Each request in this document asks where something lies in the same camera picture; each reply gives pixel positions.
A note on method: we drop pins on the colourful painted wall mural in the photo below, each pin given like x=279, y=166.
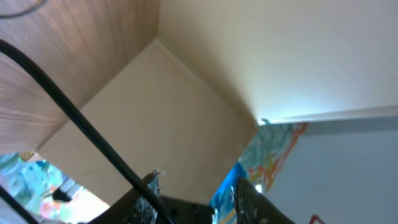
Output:
x=261, y=161

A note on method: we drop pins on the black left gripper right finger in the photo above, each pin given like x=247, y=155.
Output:
x=252, y=207

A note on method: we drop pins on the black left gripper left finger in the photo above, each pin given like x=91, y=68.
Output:
x=131, y=208

